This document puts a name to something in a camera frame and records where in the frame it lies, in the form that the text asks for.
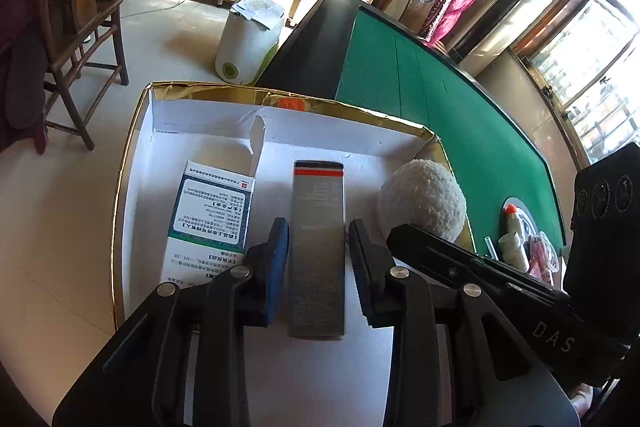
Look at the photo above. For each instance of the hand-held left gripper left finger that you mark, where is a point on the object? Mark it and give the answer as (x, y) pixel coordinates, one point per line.
(277, 267)

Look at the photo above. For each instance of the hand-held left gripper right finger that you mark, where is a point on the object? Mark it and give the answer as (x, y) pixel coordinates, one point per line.
(359, 257)

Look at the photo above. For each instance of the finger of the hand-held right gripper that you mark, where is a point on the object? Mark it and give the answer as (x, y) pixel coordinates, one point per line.
(435, 252)

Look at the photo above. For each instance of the long grey carton box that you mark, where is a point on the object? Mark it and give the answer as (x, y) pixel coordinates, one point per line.
(317, 257)

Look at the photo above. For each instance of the white fluffy ball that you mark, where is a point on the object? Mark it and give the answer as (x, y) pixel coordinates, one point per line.
(420, 197)

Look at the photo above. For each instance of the large red foil packet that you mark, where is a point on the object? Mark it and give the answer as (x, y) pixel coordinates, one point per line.
(542, 257)

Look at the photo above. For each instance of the gold-edged white cardboard tray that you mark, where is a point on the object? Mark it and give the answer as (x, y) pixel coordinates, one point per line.
(150, 207)

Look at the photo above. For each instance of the white plastic bottle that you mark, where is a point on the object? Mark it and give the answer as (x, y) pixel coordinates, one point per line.
(512, 252)

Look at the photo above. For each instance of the blue white medicine box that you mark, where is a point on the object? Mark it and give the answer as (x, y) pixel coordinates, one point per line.
(215, 217)

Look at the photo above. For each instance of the glue bottle with orange cap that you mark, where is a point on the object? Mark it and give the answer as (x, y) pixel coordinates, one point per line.
(514, 222)

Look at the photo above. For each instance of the large window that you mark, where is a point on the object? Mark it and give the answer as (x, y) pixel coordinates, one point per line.
(590, 72)

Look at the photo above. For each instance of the white green round appliance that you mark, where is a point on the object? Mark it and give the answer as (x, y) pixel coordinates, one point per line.
(245, 42)

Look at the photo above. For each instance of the white floor air conditioner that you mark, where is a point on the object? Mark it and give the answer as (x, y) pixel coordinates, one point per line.
(520, 7)

